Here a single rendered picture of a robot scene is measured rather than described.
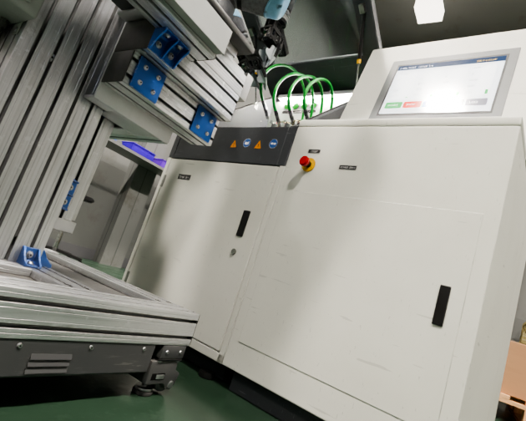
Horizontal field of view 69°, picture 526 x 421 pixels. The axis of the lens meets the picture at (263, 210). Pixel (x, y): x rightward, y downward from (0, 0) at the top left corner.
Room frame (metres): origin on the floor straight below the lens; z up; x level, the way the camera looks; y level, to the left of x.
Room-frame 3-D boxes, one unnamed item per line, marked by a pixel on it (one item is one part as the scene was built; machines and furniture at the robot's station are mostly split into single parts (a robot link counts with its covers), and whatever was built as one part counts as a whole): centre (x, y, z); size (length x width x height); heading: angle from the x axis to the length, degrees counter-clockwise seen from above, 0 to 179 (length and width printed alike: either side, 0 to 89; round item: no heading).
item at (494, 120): (1.21, -0.37, 0.96); 0.70 x 0.22 x 0.03; 50
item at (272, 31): (1.45, 0.19, 1.36); 0.09 x 0.08 x 0.12; 140
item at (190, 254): (1.58, 0.24, 0.44); 0.65 x 0.02 x 0.68; 50
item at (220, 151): (1.59, 0.23, 0.87); 0.62 x 0.04 x 0.16; 50
